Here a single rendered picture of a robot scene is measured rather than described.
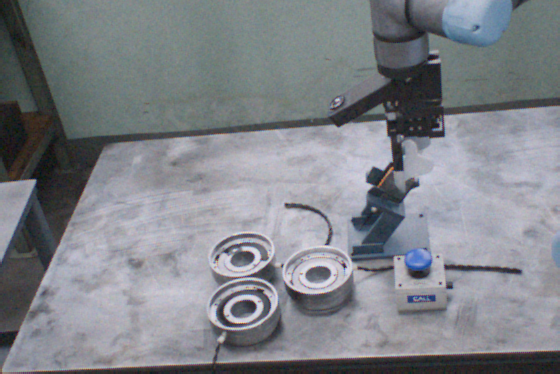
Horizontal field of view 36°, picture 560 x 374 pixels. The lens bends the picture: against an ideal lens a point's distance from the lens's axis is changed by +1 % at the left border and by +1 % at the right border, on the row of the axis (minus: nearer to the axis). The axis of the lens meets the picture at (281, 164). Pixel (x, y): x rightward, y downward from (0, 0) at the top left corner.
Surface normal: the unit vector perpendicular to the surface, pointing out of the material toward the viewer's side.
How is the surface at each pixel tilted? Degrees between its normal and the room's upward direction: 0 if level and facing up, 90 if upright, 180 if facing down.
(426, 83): 90
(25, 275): 0
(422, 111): 90
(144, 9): 90
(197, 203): 0
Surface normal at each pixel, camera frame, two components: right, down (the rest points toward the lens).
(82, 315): -0.15, -0.81
